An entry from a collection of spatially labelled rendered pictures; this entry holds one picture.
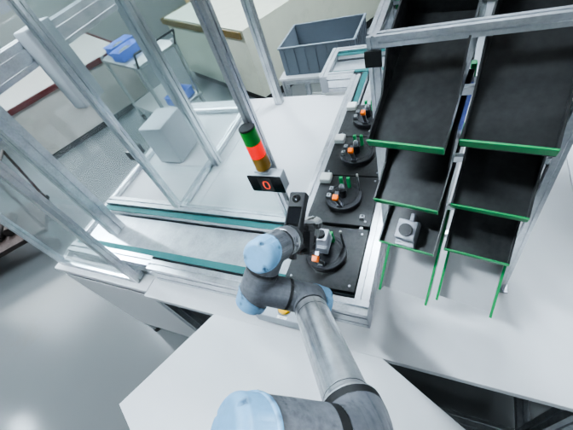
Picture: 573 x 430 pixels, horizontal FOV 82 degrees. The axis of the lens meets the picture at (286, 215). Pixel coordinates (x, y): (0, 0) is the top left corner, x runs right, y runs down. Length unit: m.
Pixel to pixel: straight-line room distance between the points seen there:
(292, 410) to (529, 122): 0.54
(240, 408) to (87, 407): 2.28
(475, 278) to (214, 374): 0.85
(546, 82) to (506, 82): 0.05
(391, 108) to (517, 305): 0.76
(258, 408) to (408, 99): 0.55
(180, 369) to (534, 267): 1.19
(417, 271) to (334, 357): 0.48
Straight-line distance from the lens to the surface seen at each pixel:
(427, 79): 0.69
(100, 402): 2.63
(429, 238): 0.87
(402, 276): 1.02
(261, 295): 0.75
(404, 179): 0.76
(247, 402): 0.43
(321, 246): 1.06
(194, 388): 1.25
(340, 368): 0.58
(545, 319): 1.22
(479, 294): 1.03
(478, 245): 0.88
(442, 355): 1.12
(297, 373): 1.13
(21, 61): 1.59
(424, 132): 0.64
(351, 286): 1.07
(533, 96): 0.68
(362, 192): 1.30
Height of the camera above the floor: 1.92
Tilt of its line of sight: 47 degrees down
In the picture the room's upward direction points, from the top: 23 degrees counter-clockwise
